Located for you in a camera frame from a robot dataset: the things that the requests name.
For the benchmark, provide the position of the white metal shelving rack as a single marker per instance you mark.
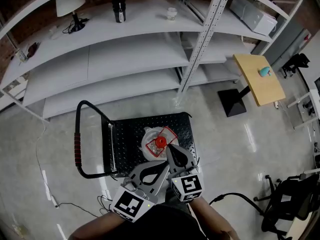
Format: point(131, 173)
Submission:
point(112, 56)
point(225, 26)

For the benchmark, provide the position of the clear jar with red lid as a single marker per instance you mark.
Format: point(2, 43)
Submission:
point(160, 141)

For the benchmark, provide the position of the teal bottle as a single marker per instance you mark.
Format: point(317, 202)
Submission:
point(265, 71)

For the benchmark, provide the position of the white power strip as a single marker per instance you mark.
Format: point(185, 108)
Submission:
point(276, 104)

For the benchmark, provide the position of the white rectangular table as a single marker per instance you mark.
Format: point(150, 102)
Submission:
point(314, 104)

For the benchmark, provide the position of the small wooden table black base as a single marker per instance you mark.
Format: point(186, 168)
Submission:
point(260, 84)

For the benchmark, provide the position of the person's right forearm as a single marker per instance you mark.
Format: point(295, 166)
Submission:
point(212, 219)

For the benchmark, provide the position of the black office chair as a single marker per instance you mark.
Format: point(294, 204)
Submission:
point(287, 204)
point(296, 62)

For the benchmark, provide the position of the black platform trolley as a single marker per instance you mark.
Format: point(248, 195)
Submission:
point(130, 139)

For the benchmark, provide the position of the person's left forearm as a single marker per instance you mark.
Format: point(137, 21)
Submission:
point(97, 227)

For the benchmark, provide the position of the person's dark clothing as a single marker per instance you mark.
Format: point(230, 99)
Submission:
point(162, 224)

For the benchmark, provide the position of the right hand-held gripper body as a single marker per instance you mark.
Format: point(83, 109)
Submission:
point(190, 185)

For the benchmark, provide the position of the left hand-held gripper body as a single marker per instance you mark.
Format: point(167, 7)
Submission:
point(130, 205)

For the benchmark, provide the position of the white box appliance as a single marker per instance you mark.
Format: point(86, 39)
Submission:
point(252, 16)

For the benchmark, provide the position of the dark red small item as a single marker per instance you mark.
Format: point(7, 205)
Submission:
point(32, 49)

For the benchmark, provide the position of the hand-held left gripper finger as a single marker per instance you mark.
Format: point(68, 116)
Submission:
point(136, 172)
point(158, 184)

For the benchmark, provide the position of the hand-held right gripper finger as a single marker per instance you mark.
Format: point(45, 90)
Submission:
point(190, 161)
point(170, 162)

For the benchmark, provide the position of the white shade table lamp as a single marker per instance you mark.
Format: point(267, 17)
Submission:
point(70, 2)

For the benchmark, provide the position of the black cylinder container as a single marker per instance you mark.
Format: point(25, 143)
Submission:
point(118, 9)

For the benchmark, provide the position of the small glass cup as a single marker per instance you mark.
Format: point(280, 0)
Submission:
point(171, 13)

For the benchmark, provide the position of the grey refrigerator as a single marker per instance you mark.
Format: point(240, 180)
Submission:
point(290, 41)

